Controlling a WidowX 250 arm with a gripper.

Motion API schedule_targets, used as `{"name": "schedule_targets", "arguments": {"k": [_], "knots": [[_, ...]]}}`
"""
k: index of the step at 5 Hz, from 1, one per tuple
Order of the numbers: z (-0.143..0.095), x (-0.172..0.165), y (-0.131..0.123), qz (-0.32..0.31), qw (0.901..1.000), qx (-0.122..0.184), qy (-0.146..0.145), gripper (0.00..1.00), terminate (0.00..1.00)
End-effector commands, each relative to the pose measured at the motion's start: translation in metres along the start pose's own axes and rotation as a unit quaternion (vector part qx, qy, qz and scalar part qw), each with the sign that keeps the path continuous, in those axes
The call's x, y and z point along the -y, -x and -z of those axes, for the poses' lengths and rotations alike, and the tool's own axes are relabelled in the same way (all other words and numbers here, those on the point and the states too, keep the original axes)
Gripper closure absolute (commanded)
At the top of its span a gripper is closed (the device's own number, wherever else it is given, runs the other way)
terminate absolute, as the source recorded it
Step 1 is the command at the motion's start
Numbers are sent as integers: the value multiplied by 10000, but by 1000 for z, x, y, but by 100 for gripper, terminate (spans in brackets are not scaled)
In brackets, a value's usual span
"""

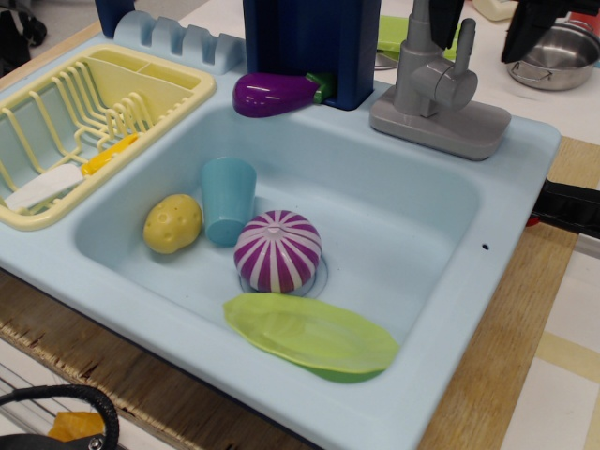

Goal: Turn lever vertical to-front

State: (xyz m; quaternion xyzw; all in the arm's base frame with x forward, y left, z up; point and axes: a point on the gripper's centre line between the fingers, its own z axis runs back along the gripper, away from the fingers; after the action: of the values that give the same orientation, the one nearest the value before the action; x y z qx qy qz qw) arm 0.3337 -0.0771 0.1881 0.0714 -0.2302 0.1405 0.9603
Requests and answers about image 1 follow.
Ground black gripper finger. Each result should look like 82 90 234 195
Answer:
428 0 464 48
502 0 584 64

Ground cream plastic container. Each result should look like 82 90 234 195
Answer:
472 0 518 22

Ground steel cooking pot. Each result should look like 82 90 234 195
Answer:
506 22 599 91

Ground red cup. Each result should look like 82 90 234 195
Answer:
566 17 599 38

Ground grey toy faucet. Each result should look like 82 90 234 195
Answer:
369 1 512 161

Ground dark blue plastic backboard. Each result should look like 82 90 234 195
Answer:
96 1 381 111

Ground black clamp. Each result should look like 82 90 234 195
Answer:
527 179 599 239

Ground purple toy eggplant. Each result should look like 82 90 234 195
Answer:
232 72 338 118

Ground light blue plastic cup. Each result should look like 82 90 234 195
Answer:
201 157 257 247

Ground light blue toy sink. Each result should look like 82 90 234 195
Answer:
0 9 563 450

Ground purple white toy onion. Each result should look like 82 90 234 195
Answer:
233 210 323 293

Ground yellow toy potato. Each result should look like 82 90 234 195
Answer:
142 194 203 254

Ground green plastic plate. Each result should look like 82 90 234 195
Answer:
223 293 400 383

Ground yellow dish drying rack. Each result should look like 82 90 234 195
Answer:
1 45 217 231

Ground white yellow toy knife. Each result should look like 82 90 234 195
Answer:
4 133 139 211

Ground black bag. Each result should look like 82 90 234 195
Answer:
1 9 48 77

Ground wooden base board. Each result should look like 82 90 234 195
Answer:
0 19 600 450

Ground orange plastic piece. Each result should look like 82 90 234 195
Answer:
47 412 104 443

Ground black cable loop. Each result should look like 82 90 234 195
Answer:
0 384 120 450

